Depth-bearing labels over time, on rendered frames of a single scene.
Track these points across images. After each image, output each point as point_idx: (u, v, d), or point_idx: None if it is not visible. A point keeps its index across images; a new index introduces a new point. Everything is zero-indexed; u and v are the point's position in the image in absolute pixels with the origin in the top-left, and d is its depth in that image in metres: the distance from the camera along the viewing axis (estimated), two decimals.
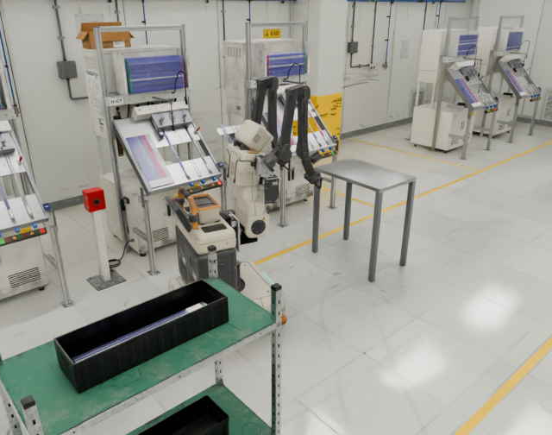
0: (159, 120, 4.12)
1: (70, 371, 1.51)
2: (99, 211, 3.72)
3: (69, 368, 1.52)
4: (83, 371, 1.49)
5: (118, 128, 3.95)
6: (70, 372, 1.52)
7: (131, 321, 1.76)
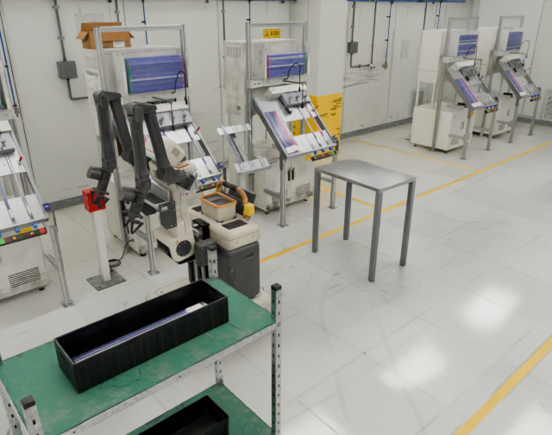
0: (159, 120, 4.12)
1: (70, 371, 1.51)
2: (99, 211, 3.72)
3: (69, 368, 1.52)
4: (83, 371, 1.49)
5: None
6: (70, 372, 1.52)
7: (131, 321, 1.76)
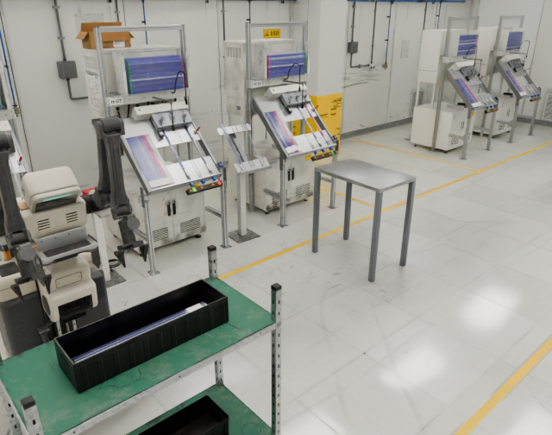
0: (159, 120, 4.12)
1: (70, 371, 1.51)
2: None
3: (69, 368, 1.52)
4: (83, 371, 1.49)
5: None
6: (70, 372, 1.52)
7: (131, 321, 1.76)
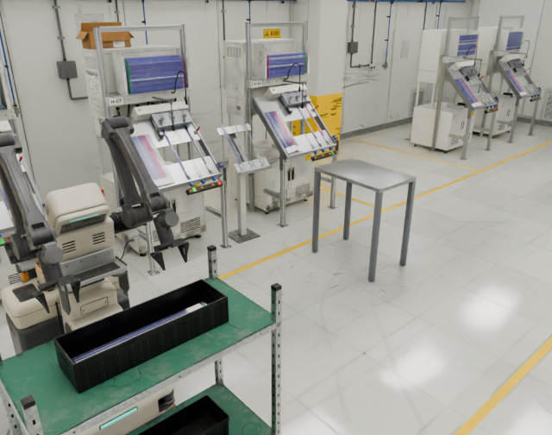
0: (159, 120, 4.12)
1: (70, 371, 1.51)
2: None
3: (69, 368, 1.52)
4: (83, 371, 1.49)
5: None
6: (70, 372, 1.52)
7: (131, 321, 1.76)
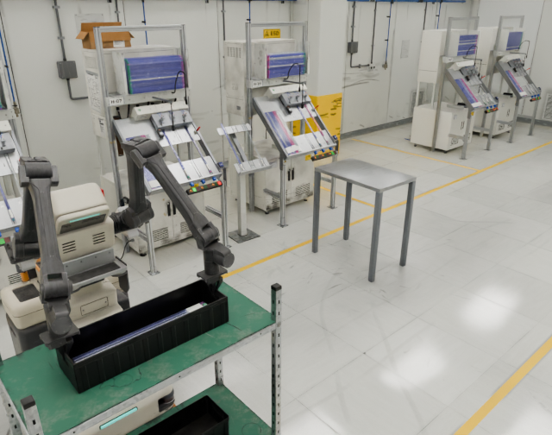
0: (159, 120, 4.12)
1: (70, 371, 1.51)
2: None
3: (69, 368, 1.52)
4: (83, 371, 1.49)
5: (118, 128, 3.95)
6: (70, 372, 1.52)
7: (131, 321, 1.76)
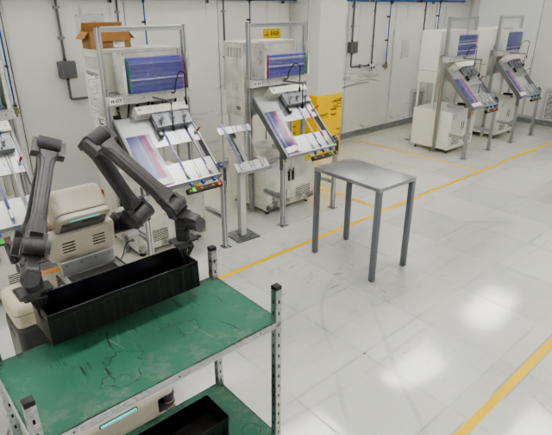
0: (159, 120, 4.12)
1: (45, 324, 1.62)
2: None
3: (44, 322, 1.62)
4: (56, 324, 1.60)
5: (118, 128, 3.95)
6: (45, 326, 1.62)
7: (106, 285, 1.86)
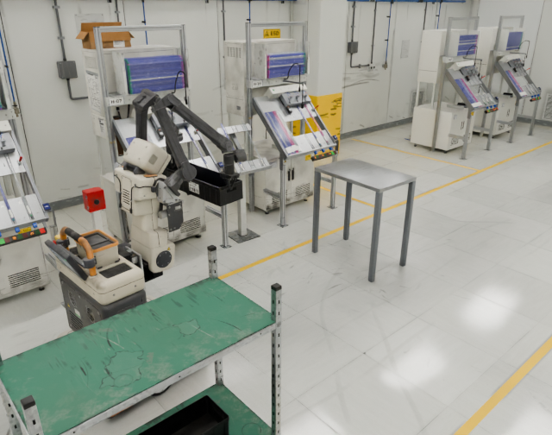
0: None
1: (236, 191, 2.80)
2: (99, 211, 3.72)
3: (235, 190, 2.79)
4: None
5: (118, 128, 3.95)
6: (236, 192, 2.80)
7: (191, 185, 2.89)
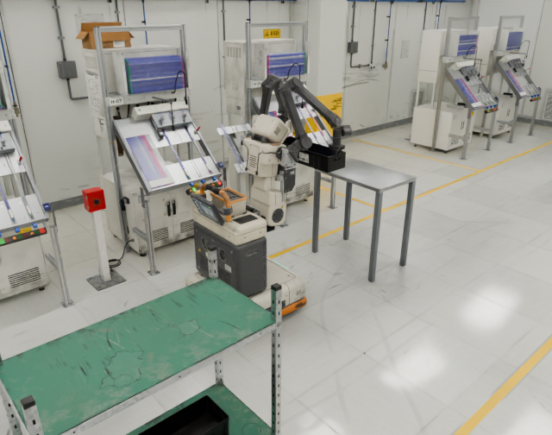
0: (159, 120, 4.12)
1: (341, 160, 3.34)
2: (99, 211, 3.72)
3: (340, 160, 3.33)
4: None
5: (118, 128, 3.95)
6: (341, 161, 3.34)
7: (302, 156, 3.46)
